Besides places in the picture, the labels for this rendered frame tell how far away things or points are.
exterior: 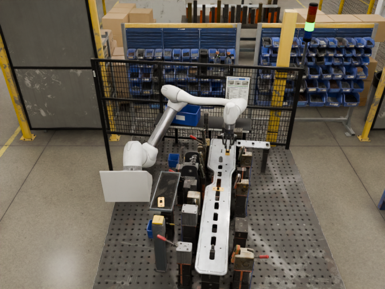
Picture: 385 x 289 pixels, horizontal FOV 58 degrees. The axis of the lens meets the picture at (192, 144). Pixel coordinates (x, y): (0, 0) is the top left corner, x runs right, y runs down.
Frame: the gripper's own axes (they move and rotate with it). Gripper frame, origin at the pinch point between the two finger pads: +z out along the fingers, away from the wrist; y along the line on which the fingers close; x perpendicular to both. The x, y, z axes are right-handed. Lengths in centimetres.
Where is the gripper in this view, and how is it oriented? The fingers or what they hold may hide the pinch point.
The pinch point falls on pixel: (227, 148)
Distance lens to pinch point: 290.3
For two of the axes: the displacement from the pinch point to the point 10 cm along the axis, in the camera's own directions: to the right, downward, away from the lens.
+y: -9.9, -0.7, 1.0
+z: 0.0, 8.3, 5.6
